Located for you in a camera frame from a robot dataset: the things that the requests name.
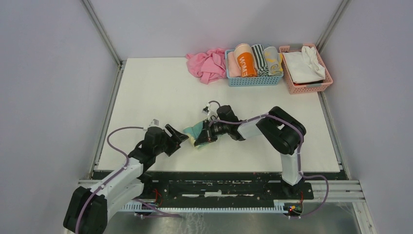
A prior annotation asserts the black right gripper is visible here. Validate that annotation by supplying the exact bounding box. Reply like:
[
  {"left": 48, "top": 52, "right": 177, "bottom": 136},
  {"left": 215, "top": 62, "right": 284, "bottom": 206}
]
[{"left": 195, "top": 120, "right": 229, "bottom": 146}]

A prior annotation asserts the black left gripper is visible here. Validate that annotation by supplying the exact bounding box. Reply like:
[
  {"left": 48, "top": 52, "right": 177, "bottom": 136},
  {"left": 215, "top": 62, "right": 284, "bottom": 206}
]
[{"left": 153, "top": 124, "right": 188, "bottom": 156}]

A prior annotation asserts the pale yellow teal towel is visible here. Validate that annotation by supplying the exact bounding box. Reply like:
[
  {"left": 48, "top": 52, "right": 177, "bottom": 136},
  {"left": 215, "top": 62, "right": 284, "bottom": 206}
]
[{"left": 183, "top": 120, "right": 213, "bottom": 150}]

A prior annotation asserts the yellow grey patterned towel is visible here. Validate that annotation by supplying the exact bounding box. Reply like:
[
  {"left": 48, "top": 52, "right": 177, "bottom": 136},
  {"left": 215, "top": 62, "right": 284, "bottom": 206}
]
[{"left": 263, "top": 46, "right": 283, "bottom": 77}]

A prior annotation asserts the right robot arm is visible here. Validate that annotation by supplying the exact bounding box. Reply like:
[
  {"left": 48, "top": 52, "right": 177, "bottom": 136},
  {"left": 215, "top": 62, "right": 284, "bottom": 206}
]
[{"left": 184, "top": 105, "right": 307, "bottom": 199}]

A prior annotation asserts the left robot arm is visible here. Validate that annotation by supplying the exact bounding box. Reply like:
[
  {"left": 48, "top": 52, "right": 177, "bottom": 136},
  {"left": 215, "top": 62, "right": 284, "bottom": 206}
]
[{"left": 63, "top": 124, "right": 189, "bottom": 234}]

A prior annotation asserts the crumpled pink towel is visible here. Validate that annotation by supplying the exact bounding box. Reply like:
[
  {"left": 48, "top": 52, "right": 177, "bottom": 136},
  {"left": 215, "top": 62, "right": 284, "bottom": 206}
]
[{"left": 185, "top": 48, "right": 226, "bottom": 84}]

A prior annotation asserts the pale pink rolled towel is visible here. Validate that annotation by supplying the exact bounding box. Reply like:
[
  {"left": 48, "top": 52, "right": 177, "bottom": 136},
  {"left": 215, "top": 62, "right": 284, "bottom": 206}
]
[{"left": 227, "top": 51, "right": 241, "bottom": 78}]

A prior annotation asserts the blue plastic basket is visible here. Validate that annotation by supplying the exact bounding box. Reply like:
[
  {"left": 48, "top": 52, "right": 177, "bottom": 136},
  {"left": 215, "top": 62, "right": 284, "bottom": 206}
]
[{"left": 225, "top": 50, "right": 284, "bottom": 87}]

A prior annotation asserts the black white striped rolled towel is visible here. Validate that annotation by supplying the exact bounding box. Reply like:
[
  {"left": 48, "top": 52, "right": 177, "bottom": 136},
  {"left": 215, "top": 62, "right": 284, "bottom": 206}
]
[{"left": 251, "top": 44, "right": 269, "bottom": 77}]

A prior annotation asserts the orange rolled towel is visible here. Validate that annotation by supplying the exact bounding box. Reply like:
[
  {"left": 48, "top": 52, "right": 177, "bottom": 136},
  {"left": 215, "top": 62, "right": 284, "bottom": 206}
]
[{"left": 234, "top": 43, "right": 257, "bottom": 78}]

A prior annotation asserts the pink plastic basket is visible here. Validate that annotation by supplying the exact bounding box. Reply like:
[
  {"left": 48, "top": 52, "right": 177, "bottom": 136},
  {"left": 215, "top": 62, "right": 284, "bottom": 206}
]
[{"left": 279, "top": 43, "right": 333, "bottom": 94}]

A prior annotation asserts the white folded cloth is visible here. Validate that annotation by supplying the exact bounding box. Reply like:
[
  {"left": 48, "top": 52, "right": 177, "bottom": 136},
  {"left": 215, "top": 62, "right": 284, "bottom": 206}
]
[{"left": 283, "top": 46, "right": 326, "bottom": 84}]

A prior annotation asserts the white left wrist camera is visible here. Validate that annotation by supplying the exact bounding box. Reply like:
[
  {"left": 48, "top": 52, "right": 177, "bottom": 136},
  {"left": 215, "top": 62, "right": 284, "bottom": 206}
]
[{"left": 149, "top": 119, "right": 159, "bottom": 127}]

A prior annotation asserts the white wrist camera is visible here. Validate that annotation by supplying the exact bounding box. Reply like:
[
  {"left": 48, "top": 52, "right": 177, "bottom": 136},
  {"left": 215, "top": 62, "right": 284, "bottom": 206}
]
[
  {"left": 149, "top": 119, "right": 159, "bottom": 127},
  {"left": 202, "top": 106, "right": 218, "bottom": 120}
]

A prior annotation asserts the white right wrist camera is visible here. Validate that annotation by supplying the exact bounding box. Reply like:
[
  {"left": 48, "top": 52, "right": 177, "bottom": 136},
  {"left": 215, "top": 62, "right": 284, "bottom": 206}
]
[{"left": 202, "top": 106, "right": 218, "bottom": 120}]

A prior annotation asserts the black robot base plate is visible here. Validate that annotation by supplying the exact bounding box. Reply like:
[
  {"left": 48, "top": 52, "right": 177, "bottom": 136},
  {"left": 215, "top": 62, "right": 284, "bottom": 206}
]
[{"left": 92, "top": 171, "right": 349, "bottom": 209}]

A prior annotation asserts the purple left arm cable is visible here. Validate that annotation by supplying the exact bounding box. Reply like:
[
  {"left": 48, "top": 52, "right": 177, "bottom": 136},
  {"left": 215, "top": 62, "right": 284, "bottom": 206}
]
[{"left": 75, "top": 126, "right": 181, "bottom": 234}]

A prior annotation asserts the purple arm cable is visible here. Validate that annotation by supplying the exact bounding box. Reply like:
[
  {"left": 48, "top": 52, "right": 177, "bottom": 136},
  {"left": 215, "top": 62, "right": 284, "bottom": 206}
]
[
  {"left": 206, "top": 100, "right": 330, "bottom": 219},
  {"left": 75, "top": 126, "right": 181, "bottom": 234}
]

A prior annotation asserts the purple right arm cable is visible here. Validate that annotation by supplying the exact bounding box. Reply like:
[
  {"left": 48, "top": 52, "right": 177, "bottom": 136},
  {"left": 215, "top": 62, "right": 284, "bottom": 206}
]
[{"left": 206, "top": 100, "right": 330, "bottom": 219}]

